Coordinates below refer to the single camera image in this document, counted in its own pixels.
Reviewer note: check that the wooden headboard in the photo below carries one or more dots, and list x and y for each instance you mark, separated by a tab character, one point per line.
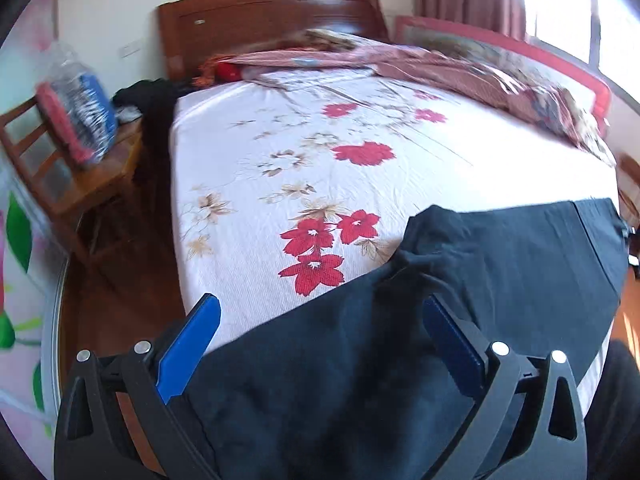
193	30

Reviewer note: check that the floral wardrobe door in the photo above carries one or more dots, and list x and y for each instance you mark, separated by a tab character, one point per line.
31	261

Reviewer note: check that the black sports pants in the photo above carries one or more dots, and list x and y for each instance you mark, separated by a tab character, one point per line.
349	385

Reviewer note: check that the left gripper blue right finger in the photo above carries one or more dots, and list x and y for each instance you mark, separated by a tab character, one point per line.
526	420

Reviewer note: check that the red patterned quilt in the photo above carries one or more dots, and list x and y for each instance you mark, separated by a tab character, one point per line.
548	106

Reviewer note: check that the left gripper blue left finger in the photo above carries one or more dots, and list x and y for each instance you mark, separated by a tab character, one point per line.
92	440

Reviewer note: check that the wooden chair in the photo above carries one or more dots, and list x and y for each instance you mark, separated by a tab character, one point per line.
65	191

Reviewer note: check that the plastic bag of clothes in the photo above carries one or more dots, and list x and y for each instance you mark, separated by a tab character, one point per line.
73	100

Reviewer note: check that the red pillow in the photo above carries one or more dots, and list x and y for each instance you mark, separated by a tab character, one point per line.
227	72

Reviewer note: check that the black clothes pile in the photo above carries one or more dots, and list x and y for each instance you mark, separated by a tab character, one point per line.
154	99

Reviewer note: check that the pink bed guard rail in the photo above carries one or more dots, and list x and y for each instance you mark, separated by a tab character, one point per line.
510	55

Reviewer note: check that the floral white bed sheet mattress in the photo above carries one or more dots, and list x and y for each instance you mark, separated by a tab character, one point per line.
280	196

